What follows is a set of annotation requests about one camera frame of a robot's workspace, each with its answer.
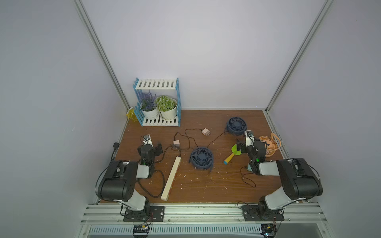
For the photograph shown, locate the cream power strip red sockets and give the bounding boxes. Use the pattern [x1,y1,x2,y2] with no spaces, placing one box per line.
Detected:
[161,156,182,201]

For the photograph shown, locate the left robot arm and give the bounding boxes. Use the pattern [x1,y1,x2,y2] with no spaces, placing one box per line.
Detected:
[95,143,163,222]

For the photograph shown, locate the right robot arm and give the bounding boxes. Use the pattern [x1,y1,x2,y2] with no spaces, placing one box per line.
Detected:
[236,140,323,222]

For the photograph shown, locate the orange desk fan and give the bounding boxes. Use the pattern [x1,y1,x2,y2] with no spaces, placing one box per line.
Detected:
[259,133,282,158]

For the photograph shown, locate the dark blue desk fan far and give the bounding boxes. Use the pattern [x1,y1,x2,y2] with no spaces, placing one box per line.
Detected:
[226,117,247,136]

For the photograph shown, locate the dark blue desk fan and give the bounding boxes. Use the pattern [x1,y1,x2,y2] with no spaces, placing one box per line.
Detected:
[189,147,214,172]
[226,117,247,136]

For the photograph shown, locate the dark blue desk fan near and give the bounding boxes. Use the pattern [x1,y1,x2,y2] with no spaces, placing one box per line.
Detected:
[189,147,214,172]

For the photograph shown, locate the green yellow toy shovel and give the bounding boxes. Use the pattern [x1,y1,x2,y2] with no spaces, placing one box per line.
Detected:
[224,144,242,165]

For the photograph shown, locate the yellow object beside shelf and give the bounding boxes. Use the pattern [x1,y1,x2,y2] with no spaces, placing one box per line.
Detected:
[127,107,138,122]

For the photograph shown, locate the lavender plant white pot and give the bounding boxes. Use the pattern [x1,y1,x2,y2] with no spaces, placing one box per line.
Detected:
[138,91,159,120]

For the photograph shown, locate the green plant white pot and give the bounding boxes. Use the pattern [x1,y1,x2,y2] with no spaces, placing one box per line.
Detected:
[155,95,177,120]

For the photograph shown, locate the blue white slatted shelf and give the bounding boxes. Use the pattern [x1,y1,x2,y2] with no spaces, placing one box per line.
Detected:
[133,78,182,127]

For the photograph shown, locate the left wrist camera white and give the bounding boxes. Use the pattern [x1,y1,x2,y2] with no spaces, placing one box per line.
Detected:
[143,134,153,146]

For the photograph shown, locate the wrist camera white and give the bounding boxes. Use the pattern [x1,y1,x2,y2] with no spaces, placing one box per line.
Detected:
[143,134,153,146]
[245,130,255,147]

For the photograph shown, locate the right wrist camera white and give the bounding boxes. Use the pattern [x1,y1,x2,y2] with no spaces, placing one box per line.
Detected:
[245,130,255,147]

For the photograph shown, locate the thin black near fan cable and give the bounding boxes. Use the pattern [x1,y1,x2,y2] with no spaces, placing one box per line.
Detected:
[173,132,199,151]

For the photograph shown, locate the thin black fan cable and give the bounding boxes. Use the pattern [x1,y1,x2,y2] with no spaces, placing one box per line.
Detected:
[173,132,199,151]
[184,128,228,148]

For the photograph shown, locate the black power strip cord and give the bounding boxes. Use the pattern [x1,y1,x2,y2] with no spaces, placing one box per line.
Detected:
[136,145,179,199]

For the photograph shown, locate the thin black far fan cable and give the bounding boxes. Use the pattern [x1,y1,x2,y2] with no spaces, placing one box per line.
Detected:
[184,128,228,148]

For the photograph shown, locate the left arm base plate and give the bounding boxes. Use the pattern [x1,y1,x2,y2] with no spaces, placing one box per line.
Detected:
[123,206,165,222]

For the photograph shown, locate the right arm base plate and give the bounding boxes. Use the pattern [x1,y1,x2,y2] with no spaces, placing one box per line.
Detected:
[241,205,284,222]

